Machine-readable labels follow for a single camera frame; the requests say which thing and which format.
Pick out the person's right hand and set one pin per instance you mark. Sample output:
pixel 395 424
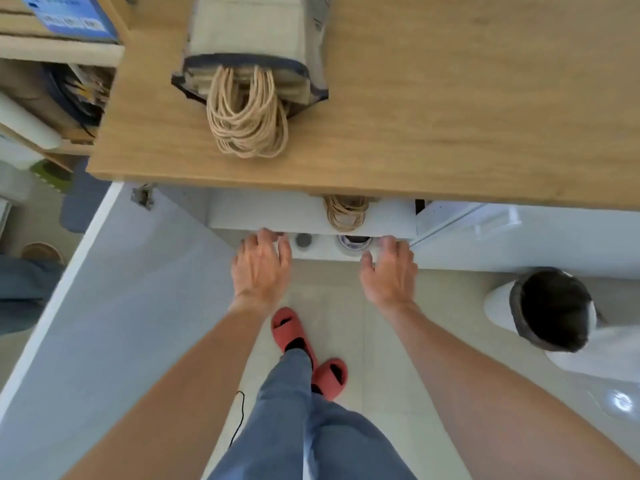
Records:
pixel 392 282

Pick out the person's left hand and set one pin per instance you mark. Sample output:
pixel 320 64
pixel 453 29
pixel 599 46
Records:
pixel 260 274

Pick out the person's right thumb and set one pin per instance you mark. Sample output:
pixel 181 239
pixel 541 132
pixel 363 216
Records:
pixel 367 267

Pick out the person's left thumb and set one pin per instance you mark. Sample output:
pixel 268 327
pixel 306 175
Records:
pixel 285 252

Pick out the person's left forearm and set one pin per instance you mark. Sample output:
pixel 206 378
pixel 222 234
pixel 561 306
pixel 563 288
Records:
pixel 185 394

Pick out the person's right forearm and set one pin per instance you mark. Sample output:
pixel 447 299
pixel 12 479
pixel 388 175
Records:
pixel 490 404

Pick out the small grey round cap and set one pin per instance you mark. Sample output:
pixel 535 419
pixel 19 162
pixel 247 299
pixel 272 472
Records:
pixel 303 240

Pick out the roll of tape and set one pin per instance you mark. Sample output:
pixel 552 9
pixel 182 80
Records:
pixel 354 243

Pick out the white cabinet shelf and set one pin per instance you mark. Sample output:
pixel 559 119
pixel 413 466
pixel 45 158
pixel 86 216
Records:
pixel 270 214

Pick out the red slipper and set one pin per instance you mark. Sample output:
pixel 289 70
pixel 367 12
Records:
pixel 331 378
pixel 289 330

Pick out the white trash bin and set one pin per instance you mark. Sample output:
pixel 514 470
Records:
pixel 497 304

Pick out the metal cabinet hinge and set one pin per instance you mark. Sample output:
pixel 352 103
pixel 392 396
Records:
pixel 143 195

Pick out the person's blue jeans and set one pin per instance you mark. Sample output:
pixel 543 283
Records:
pixel 310 434

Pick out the large open white cabinet door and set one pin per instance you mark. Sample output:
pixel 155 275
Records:
pixel 115 304

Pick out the black bin bag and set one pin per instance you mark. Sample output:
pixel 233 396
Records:
pixel 550 309

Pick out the wrapped stack of paper bags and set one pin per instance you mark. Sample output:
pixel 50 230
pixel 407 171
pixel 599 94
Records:
pixel 250 49

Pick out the grey blue stool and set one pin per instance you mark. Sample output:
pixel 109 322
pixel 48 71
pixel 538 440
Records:
pixel 82 204

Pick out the white paper roll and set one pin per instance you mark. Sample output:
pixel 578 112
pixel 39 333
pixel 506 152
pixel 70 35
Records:
pixel 27 122

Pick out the wooden shelf unit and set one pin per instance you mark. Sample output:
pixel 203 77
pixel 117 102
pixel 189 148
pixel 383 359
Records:
pixel 50 52

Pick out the blue cardboard box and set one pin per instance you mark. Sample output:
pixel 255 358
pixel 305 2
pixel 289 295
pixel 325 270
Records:
pixel 70 14

